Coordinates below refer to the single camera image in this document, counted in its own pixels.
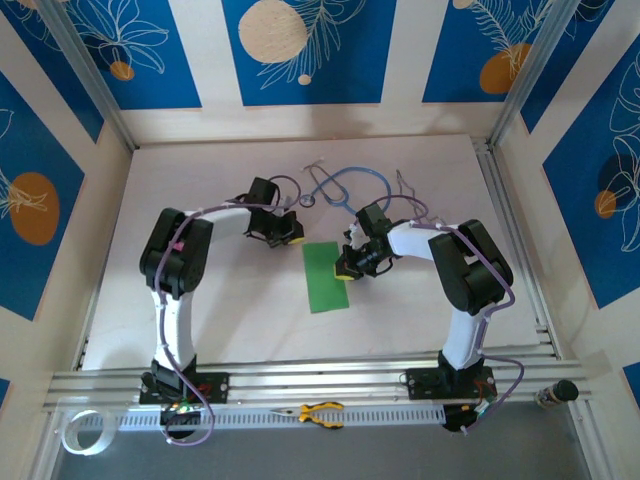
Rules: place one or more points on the yellow black pliers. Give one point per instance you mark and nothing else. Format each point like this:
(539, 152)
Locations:
(310, 412)

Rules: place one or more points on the clear tape roll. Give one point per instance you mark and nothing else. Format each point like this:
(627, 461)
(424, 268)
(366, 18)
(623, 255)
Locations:
(70, 440)

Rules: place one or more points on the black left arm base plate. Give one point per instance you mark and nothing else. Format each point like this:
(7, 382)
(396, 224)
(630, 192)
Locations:
(217, 387)

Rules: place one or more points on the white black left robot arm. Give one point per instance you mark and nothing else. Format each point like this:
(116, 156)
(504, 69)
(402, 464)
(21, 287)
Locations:
(182, 325)

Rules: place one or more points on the aluminium side rail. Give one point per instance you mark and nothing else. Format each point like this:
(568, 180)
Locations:
(494, 180)

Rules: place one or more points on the green paper sheet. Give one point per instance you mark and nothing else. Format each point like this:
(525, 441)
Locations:
(320, 290)

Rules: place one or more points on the aluminium rail frame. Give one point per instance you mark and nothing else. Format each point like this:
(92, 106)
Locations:
(320, 385)

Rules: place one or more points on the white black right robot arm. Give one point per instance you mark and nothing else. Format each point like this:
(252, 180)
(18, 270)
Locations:
(470, 280)

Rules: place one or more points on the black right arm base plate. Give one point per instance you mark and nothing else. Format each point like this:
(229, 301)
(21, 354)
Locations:
(420, 384)

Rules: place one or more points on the aluminium corner post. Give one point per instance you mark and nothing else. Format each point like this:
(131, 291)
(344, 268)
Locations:
(531, 65)
(86, 65)

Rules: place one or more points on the blue stethoscope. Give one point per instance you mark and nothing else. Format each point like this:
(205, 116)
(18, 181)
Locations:
(306, 200)

